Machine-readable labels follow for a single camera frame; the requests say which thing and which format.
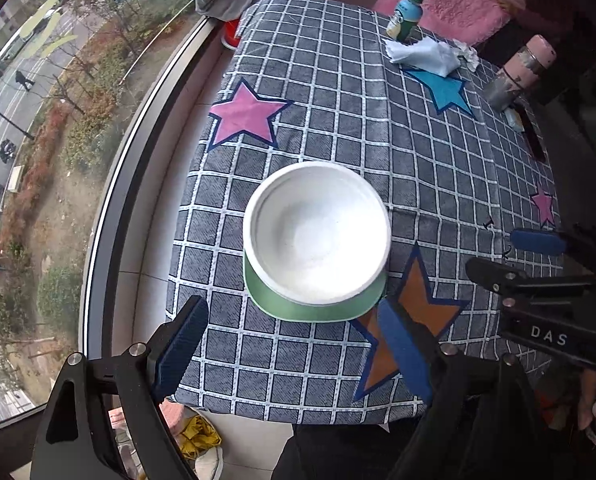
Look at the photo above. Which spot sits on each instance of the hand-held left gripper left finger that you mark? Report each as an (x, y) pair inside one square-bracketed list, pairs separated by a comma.
[(180, 345)]

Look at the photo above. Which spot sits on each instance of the light blue cloth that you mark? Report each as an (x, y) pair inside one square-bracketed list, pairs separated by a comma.
[(425, 57)]

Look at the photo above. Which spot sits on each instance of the green plastic plate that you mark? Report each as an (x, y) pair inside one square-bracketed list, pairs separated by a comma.
[(303, 312)]

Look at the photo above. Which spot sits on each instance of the crumpled white tissue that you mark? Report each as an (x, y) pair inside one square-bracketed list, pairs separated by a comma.
[(470, 55)]

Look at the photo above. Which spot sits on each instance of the pink blanket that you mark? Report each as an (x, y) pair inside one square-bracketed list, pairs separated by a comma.
[(452, 0)]

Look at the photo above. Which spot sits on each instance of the smartphone in red case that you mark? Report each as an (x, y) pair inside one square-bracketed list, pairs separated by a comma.
[(535, 140)]

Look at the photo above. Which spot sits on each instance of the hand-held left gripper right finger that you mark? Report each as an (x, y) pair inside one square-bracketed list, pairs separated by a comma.
[(402, 350)]

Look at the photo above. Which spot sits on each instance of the pink and grey thermos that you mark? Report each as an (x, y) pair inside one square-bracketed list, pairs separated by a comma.
[(520, 67)]

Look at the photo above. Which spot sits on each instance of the white paper bowl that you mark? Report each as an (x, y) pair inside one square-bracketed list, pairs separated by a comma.
[(318, 230)]

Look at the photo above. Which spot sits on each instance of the red container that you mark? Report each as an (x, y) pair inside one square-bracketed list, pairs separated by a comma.
[(230, 35)]

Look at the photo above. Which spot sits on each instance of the star checked tablecloth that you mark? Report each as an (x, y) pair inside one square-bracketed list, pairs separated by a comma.
[(328, 110)]

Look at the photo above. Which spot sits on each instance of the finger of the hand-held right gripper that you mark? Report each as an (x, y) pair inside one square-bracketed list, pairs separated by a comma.
[(537, 242), (497, 277)]

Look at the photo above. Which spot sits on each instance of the green capped plastic bottle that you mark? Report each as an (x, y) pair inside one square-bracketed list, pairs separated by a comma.
[(402, 15)]

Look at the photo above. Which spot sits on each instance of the dark window frame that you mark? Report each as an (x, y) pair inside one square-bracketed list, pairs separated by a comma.
[(128, 160)]

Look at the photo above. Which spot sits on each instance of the person's dark trousers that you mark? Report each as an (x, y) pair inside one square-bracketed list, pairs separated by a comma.
[(338, 452)]

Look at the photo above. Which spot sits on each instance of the yellow cloth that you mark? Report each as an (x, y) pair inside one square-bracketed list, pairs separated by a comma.
[(203, 437)]

